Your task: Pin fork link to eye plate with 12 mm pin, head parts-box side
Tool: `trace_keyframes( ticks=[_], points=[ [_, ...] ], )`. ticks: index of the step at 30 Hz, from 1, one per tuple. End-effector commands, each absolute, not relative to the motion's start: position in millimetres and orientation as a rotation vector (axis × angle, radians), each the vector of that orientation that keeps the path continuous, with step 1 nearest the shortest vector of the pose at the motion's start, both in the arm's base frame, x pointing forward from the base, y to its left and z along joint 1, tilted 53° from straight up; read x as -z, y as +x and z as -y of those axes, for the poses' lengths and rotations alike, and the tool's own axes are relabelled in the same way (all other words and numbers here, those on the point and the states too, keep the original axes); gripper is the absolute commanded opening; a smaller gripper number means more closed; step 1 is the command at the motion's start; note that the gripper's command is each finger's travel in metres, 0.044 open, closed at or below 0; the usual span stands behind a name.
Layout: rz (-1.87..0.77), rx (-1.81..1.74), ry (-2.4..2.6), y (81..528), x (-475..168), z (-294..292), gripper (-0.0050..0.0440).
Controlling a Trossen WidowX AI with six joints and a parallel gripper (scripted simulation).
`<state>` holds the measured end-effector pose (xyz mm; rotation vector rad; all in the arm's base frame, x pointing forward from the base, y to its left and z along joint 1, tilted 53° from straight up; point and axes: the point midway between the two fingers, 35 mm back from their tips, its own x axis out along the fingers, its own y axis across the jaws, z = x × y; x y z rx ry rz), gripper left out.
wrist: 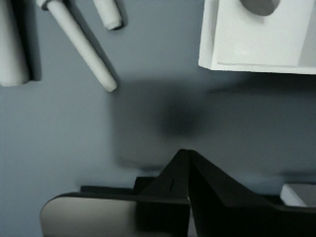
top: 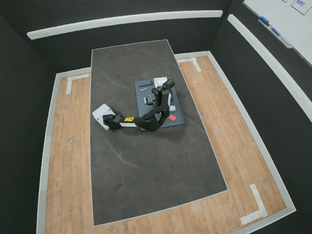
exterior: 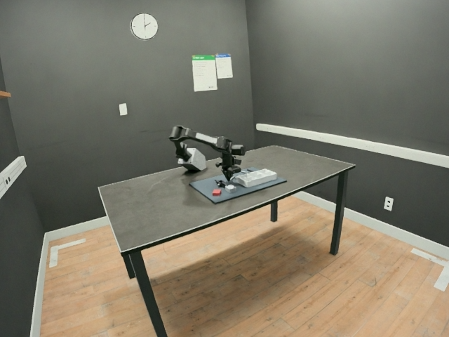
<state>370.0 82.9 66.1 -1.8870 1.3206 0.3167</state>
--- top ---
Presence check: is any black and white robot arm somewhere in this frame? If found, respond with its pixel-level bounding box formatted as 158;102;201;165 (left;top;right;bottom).
102;79;175;132

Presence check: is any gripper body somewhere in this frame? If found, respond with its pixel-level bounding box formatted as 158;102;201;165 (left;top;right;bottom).
146;95;162;105

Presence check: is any red flat rectangular block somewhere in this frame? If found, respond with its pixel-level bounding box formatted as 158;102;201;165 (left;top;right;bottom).
168;115;176;122

